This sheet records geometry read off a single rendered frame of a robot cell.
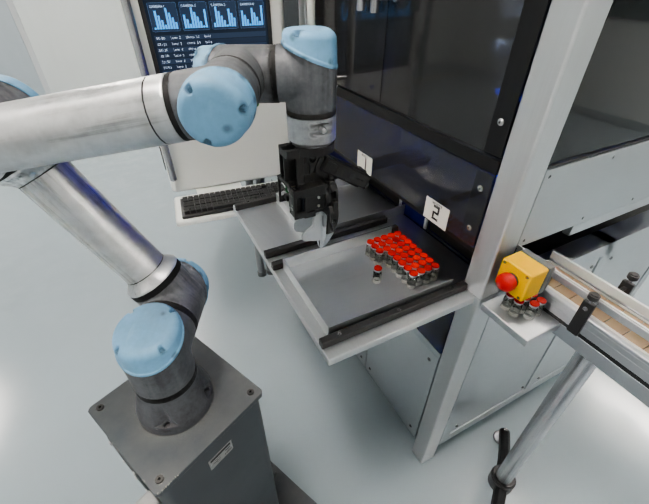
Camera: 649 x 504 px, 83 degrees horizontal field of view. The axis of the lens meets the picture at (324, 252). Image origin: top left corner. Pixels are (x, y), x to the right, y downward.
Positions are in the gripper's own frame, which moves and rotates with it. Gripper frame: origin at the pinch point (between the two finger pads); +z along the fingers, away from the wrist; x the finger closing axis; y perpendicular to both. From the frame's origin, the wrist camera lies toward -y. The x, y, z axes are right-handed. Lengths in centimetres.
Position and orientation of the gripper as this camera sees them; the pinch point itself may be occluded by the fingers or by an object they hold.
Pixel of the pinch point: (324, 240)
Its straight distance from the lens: 71.3
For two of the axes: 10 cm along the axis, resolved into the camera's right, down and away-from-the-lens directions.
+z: 0.0, 7.9, 6.1
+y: -8.9, 2.8, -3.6
